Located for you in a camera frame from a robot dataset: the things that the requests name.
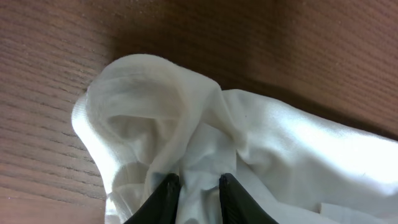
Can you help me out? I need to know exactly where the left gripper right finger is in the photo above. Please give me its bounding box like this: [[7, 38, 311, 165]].
[[219, 173, 278, 224]]

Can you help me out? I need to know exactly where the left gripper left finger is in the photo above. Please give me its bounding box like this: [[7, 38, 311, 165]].
[[124, 173, 181, 224]]

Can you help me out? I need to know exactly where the white t-shirt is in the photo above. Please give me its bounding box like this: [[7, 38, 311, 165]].
[[72, 54, 397, 223]]

